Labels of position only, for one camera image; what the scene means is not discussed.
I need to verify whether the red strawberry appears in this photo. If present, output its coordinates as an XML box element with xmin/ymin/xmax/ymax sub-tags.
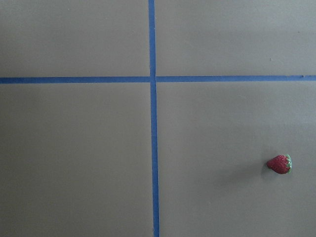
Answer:
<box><xmin>266</xmin><ymin>154</ymin><xmax>292</xmax><ymax>175</ymax></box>

